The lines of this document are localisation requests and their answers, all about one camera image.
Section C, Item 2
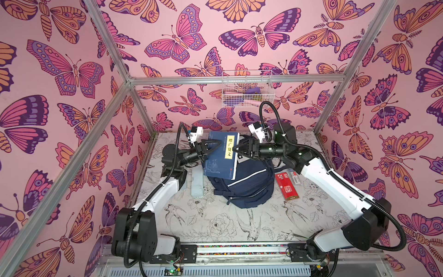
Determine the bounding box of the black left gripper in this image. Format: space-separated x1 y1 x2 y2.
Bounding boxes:
177 144 222 171

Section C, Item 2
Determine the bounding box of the navy blue backpack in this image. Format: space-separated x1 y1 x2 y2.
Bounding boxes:
206 134 275 208

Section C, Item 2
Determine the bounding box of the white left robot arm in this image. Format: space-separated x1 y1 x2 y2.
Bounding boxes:
111 123 223 268

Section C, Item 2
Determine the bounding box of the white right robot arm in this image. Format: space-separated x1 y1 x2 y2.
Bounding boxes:
233 117 407 261

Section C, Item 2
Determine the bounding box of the pale green ruler case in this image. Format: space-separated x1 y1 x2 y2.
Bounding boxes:
191 166 204 198

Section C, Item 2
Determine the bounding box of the red pencil case package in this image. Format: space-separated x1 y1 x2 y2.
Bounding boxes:
275 172 299 201

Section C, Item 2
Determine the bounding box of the pink item in basket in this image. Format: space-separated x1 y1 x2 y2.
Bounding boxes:
244 100 262 107

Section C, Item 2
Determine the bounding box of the purple item in basket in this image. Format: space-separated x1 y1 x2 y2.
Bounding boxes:
244 87 261 95

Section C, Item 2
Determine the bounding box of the clear pen refill package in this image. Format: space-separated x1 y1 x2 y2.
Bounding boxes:
288 171 302 185

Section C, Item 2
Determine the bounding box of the green circuit board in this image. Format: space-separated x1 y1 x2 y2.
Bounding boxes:
164 267 183 277

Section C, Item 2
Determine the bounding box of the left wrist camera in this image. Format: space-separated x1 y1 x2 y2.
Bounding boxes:
188 126 204 147

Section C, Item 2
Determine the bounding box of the white wire wall basket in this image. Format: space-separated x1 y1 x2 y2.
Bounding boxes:
220 69 275 108

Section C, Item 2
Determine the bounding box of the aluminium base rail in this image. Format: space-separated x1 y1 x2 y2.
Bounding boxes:
93 241 394 277

